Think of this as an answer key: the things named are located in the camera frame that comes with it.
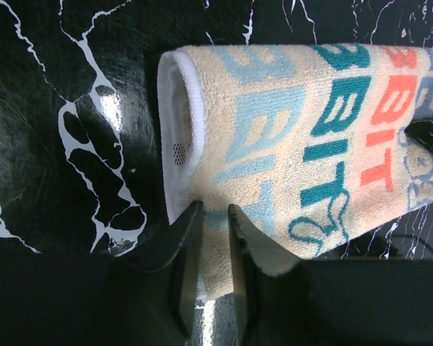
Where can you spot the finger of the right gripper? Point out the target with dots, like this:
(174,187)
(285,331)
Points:
(429,140)

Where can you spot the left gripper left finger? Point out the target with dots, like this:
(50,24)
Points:
(144,298)

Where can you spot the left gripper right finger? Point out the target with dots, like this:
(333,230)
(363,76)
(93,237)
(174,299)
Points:
(281,299)

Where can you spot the orange grey printed towel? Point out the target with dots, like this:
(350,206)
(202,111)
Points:
(309,140)

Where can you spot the black marble pattern mat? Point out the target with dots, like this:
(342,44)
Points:
(80,141)

